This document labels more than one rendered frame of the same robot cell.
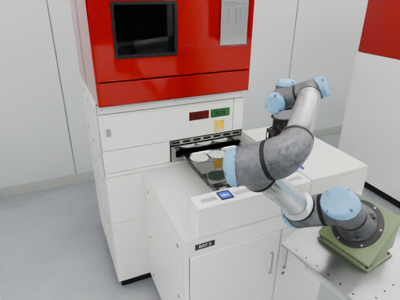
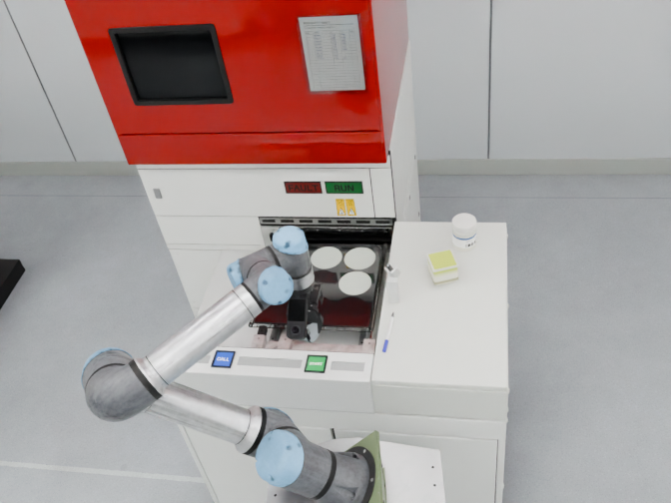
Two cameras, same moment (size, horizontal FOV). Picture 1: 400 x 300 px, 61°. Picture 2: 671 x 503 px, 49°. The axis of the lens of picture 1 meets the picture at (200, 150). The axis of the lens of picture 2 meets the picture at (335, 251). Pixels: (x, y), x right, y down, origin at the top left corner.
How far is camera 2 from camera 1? 1.50 m
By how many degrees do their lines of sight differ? 37
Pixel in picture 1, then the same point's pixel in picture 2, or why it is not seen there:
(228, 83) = (340, 151)
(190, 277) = (190, 438)
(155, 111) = (225, 173)
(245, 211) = (250, 390)
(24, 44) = not seen: outside the picture
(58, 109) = not seen: hidden behind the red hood
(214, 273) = (227, 445)
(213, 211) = (196, 378)
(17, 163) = not seen: hidden behind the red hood
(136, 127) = (199, 191)
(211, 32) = (290, 70)
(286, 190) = (180, 419)
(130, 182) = (205, 259)
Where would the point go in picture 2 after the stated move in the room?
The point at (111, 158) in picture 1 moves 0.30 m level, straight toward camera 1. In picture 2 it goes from (170, 225) to (128, 287)
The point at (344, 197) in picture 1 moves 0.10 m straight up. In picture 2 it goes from (276, 456) to (267, 430)
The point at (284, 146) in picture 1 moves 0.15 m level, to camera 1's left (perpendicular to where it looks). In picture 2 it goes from (98, 391) to (49, 363)
